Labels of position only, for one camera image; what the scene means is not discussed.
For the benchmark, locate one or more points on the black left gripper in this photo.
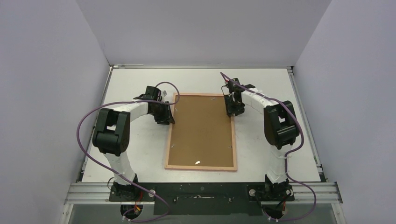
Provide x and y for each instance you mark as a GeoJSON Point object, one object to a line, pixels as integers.
{"type": "Point", "coordinates": [166, 119]}

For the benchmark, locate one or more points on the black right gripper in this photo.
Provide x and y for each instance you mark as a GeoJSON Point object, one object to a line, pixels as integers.
{"type": "Point", "coordinates": [234, 106]}

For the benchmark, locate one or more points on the brown backing board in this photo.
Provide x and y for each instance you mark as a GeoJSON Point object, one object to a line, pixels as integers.
{"type": "Point", "coordinates": [201, 133]}

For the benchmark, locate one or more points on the pink wooden photo frame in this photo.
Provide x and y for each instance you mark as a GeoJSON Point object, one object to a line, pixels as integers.
{"type": "Point", "coordinates": [201, 168]}

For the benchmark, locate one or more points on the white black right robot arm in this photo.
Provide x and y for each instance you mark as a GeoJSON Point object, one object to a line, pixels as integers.
{"type": "Point", "coordinates": [280, 131]}

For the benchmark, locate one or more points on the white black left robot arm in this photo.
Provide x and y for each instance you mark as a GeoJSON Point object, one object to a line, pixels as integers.
{"type": "Point", "coordinates": [112, 135]}

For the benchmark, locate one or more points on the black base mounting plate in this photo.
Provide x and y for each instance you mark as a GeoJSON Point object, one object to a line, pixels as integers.
{"type": "Point", "coordinates": [213, 198]}

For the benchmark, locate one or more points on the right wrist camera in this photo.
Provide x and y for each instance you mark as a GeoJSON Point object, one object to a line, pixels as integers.
{"type": "Point", "coordinates": [233, 86]}

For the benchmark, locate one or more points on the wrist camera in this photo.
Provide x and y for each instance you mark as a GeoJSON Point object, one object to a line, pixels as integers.
{"type": "Point", "coordinates": [233, 86]}
{"type": "Point", "coordinates": [151, 95]}

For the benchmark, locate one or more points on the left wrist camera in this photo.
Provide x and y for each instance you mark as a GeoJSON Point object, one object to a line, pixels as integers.
{"type": "Point", "coordinates": [151, 95]}

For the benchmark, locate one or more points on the aluminium table edge rail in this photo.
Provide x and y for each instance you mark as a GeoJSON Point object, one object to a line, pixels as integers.
{"type": "Point", "coordinates": [306, 125]}

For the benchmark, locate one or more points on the aluminium front rail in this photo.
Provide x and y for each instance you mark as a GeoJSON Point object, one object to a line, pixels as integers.
{"type": "Point", "coordinates": [99, 193]}

